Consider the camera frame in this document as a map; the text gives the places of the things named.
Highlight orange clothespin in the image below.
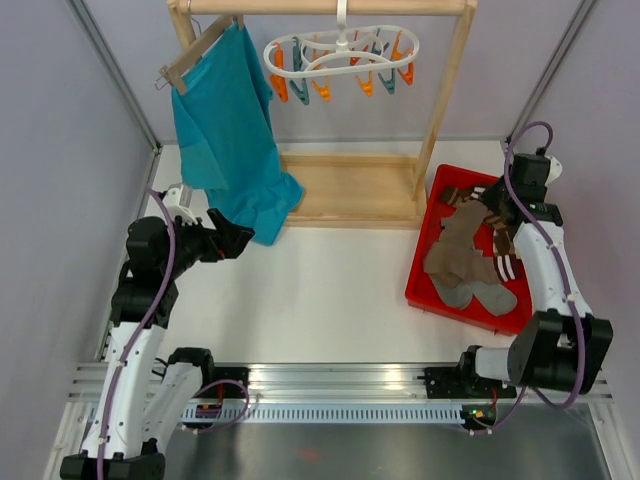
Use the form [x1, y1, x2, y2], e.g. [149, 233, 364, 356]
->
[269, 74, 289, 103]
[356, 73, 374, 97]
[312, 80, 332, 103]
[397, 62, 414, 86]

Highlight red plastic tray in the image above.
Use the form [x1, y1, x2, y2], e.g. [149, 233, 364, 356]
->
[403, 163, 546, 337]

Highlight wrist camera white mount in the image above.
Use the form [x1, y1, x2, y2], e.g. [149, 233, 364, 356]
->
[162, 183, 201, 226]
[544, 155, 563, 187]

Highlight teal clothespin front right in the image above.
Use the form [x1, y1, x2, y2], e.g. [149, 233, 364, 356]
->
[378, 69, 396, 95]

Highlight teal clothespin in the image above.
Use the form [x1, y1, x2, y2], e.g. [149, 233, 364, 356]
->
[289, 78, 310, 106]
[378, 69, 396, 95]

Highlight brown striped sock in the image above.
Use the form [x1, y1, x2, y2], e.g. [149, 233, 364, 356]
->
[438, 185, 516, 241]

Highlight wooden clothes rack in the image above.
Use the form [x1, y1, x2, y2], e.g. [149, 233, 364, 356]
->
[168, 1, 477, 229]

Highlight white clip hanger frame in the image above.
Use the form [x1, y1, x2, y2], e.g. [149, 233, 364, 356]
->
[263, 1, 420, 80]

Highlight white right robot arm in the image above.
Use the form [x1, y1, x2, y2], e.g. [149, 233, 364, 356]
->
[406, 152, 613, 399]

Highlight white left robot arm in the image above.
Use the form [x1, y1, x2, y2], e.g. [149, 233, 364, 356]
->
[59, 209, 254, 479]

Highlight beige sock maroon striped cuff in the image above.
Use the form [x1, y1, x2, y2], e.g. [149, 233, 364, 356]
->
[423, 200, 501, 288]

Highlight teal t-shirt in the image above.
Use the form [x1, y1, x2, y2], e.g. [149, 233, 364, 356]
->
[171, 25, 304, 245]

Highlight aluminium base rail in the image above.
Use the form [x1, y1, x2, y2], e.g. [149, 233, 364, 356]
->
[67, 361, 613, 404]

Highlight wooden clothes hanger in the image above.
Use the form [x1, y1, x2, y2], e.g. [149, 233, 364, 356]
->
[154, 15, 244, 95]

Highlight grey sock black stripes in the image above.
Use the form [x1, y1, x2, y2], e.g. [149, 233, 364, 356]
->
[470, 281, 518, 316]

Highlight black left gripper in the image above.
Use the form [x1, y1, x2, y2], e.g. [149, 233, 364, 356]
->
[161, 208, 254, 279]

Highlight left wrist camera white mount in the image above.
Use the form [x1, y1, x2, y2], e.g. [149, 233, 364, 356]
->
[162, 183, 201, 226]

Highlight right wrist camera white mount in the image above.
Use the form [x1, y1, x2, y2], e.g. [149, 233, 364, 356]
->
[544, 155, 563, 187]

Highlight teal clothespin front left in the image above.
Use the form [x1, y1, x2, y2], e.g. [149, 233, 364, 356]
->
[289, 78, 310, 106]

